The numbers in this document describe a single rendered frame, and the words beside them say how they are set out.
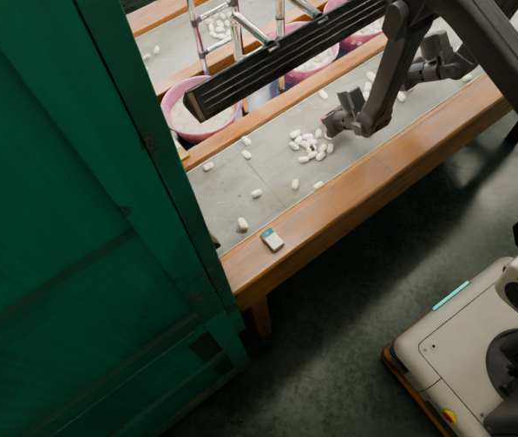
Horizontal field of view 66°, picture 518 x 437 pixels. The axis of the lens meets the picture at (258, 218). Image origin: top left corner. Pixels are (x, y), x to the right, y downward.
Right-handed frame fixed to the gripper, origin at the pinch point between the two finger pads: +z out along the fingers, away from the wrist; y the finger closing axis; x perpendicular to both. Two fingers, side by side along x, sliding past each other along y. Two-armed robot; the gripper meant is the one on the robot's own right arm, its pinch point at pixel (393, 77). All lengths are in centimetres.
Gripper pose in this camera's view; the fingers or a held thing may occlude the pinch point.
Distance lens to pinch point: 141.4
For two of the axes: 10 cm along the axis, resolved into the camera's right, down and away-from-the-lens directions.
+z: -4.1, -2.0, 8.9
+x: 4.5, 8.1, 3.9
